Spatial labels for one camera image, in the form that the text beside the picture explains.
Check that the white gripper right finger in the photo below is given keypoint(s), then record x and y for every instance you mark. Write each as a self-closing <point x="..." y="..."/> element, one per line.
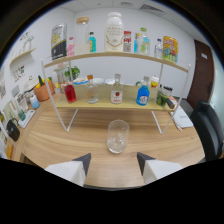
<point x="156" y="168"/>

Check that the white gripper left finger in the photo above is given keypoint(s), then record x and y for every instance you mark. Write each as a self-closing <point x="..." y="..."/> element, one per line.
<point x="71" y="170"/>

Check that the clear rum bottle red label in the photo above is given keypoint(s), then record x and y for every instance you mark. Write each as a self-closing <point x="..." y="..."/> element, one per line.
<point x="116" y="92"/>

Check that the silver black soda water can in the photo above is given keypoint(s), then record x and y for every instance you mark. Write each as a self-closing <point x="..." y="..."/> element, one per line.
<point x="59" y="41"/>

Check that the white cup orange print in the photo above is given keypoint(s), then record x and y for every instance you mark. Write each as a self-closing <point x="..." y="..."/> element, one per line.
<point x="154" y="82"/>

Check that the clear glass tumbler with ice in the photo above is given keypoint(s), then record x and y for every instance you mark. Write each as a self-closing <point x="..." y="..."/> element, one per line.
<point x="117" y="138"/>

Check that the white notebook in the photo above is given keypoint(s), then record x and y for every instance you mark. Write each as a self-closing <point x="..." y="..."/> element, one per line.
<point x="182" y="118"/>

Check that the black chair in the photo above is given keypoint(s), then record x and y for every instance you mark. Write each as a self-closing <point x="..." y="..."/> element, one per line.
<point x="208" y="130"/>

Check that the white tray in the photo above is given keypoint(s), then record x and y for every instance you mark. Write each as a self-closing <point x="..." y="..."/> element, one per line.
<point x="26" y="119"/>

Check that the blue liquid bottle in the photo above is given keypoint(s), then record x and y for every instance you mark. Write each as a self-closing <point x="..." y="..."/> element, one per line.
<point x="143" y="95"/>

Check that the red liquid bottle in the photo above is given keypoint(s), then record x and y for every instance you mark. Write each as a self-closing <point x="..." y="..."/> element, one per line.
<point x="70" y="93"/>

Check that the white bottle blue base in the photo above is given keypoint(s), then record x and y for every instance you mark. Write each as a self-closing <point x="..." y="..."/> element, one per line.
<point x="34" y="102"/>

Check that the clear bottle brown cap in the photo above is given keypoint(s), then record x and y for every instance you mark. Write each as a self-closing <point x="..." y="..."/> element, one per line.
<point x="92" y="93"/>

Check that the orange pot with utensils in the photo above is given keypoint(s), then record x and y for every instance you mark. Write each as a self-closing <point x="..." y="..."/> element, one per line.
<point x="42" y="91"/>

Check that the green mug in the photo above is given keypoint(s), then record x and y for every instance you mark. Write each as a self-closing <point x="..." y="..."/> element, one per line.
<point x="139" y="82"/>

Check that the white bowl blue rim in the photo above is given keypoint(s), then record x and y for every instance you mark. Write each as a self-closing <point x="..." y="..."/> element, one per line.
<point x="80" y="81"/>

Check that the green potted plant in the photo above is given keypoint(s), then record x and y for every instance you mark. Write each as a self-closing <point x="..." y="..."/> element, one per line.
<point x="74" y="71"/>

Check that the brown door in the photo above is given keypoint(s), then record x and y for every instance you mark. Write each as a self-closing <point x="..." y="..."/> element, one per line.
<point x="200" y="73"/>

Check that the small clear bottle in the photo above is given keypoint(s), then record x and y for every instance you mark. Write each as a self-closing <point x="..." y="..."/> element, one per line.
<point x="158" y="49"/>

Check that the yellow orange printed can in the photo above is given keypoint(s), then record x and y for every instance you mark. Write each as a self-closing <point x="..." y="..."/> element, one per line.
<point x="170" y="49"/>

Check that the small pink bottle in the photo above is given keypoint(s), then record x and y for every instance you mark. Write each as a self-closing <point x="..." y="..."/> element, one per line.
<point x="70" y="48"/>

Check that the clear bottle green cap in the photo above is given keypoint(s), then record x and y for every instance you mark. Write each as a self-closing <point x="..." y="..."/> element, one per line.
<point x="144" y="43"/>

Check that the small teal bottle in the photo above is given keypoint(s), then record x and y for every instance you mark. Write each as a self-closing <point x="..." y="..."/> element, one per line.
<point x="92" y="43"/>

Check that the small red white box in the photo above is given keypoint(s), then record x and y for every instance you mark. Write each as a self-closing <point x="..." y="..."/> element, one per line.
<point x="127" y="41"/>

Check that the tall glass bottle cork lid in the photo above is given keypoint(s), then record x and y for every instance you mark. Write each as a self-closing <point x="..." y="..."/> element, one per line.
<point x="81" y="36"/>

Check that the large white bottle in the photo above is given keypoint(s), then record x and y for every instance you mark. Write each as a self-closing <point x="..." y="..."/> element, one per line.
<point x="114" y="33"/>

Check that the white frame wooden shelf rack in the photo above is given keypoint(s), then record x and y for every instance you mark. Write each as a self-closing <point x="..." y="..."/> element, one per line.
<point x="103" y="100"/>

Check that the wooden wall shelf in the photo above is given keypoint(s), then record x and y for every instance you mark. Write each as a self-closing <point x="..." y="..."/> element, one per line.
<point x="23" y="55"/>

